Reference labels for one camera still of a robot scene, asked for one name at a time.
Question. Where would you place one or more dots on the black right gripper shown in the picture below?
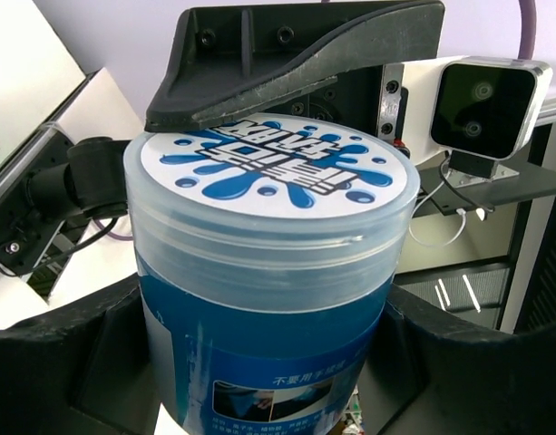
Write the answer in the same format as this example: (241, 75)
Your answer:
(324, 61)

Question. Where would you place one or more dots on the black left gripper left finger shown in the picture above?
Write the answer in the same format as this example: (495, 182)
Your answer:
(82, 368)

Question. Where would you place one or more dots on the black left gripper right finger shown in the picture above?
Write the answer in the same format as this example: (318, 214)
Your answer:
(430, 372)

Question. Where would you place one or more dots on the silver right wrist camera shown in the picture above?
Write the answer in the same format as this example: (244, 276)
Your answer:
(484, 107)

